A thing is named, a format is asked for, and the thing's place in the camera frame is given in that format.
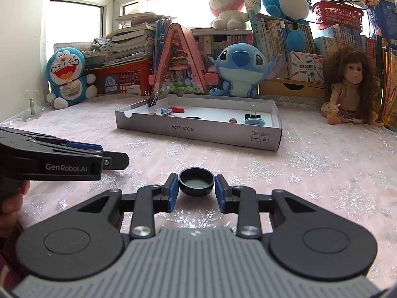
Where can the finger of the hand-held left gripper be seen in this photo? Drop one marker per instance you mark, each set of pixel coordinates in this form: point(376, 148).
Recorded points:
point(116, 160)
point(83, 147)

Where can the row of tall upright books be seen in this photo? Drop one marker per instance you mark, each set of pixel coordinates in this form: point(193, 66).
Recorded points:
point(273, 34)

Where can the crumpled silver bag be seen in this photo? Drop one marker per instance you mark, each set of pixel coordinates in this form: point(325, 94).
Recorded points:
point(100, 43)

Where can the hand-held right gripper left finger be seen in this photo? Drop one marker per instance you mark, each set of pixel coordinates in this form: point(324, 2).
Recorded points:
point(171, 192)

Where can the stack of paper books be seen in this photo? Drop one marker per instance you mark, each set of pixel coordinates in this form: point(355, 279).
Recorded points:
point(130, 43)

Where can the white cardboard tray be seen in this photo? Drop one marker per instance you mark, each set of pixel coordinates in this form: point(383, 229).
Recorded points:
point(217, 130)

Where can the blue upright folders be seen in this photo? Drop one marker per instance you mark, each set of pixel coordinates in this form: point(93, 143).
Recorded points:
point(159, 37)

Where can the brown-haired doll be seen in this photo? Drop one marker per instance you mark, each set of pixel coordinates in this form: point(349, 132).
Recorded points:
point(344, 96)

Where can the small red plastic basket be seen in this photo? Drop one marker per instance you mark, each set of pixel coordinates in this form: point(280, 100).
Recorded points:
point(338, 14)

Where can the pink snowflake tablecloth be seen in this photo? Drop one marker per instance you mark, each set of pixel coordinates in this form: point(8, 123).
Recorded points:
point(310, 167)

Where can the blue robot cat plush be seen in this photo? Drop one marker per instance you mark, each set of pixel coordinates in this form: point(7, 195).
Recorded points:
point(66, 68)

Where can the grey grid board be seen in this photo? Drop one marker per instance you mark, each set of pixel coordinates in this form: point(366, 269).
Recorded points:
point(59, 48)

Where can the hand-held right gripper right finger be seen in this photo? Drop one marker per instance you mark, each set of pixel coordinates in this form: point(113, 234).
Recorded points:
point(219, 192)

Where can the blue alien plush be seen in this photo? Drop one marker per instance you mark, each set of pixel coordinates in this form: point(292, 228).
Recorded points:
point(238, 65)

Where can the red plastic clip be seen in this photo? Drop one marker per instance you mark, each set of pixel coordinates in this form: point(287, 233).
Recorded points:
point(177, 109)

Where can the person's left hand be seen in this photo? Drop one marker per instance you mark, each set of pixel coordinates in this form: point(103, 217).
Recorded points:
point(9, 217)

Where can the small green bar ornament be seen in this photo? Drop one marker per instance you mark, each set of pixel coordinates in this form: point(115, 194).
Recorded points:
point(31, 105)

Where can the white printed carton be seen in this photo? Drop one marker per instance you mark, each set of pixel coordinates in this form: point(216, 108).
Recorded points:
point(305, 66)

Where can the pink white rabbit plush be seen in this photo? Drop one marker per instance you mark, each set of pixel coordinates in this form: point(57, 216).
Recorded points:
point(226, 3)

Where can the black round cap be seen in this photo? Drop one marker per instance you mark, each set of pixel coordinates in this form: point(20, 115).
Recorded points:
point(196, 183)
point(194, 117)

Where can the blue carton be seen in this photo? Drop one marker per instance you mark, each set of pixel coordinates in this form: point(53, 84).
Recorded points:
point(387, 12)

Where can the large red plastic basket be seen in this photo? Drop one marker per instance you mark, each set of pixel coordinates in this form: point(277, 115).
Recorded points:
point(124, 77)

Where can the large black binder clip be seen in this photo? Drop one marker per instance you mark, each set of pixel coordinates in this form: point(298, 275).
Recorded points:
point(252, 117)

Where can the row of colourful thin books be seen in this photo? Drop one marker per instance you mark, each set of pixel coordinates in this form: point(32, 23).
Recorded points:
point(389, 83)

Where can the pink triangular dollhouse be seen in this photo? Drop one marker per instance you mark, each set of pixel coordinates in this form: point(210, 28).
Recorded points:
point(180, 65)

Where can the small black binder clip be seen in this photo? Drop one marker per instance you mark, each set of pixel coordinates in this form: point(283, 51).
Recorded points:
point(153, 101)

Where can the small blue clip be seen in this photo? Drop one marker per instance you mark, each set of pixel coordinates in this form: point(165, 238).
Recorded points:
point(166, 111)

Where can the wooden drawer unit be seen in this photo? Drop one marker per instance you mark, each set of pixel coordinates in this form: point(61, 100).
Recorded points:
point(279, 88)

